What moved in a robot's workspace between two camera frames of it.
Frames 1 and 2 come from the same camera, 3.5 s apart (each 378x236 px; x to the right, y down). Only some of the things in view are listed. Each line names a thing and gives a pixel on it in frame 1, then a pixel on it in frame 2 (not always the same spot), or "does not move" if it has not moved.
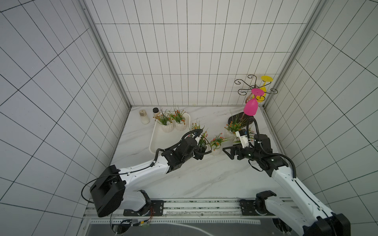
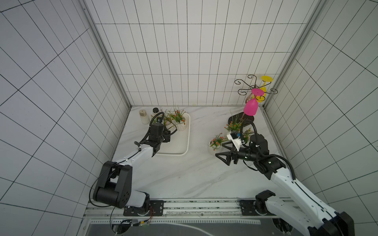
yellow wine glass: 265,78 does not move
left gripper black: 199,153 -> 166,134
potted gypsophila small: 216,144 does not move
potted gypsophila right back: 235,125 does not move
